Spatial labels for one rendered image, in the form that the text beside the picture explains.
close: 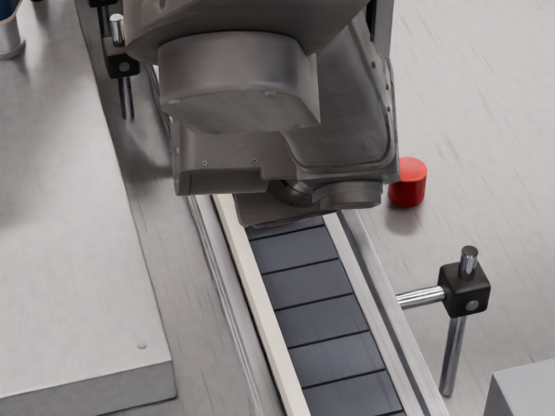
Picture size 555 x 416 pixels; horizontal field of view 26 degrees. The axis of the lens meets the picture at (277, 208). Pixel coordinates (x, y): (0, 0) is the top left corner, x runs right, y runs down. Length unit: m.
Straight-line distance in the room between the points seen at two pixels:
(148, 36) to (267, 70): 0.03
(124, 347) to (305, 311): 0.14
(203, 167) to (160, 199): 0.37
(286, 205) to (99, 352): 0.19
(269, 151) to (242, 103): 0.40
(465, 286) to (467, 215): 0.25
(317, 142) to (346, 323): 0.34
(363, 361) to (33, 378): 0.25
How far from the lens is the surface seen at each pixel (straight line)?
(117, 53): 1.12
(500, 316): 1.02
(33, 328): 0.95
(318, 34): 0.33
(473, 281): 0.85
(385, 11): 1.13
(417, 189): 1.08
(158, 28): 0.32
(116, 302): 0.96
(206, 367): 0.97
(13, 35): 1.18
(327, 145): 0.62
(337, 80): 0.47
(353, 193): 0.70
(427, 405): 0.79
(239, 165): 0.74
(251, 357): 0.92
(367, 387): 0.90
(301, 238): 0.99
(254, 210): 0.86
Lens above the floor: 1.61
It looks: 46 degrees down
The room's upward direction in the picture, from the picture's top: straight up
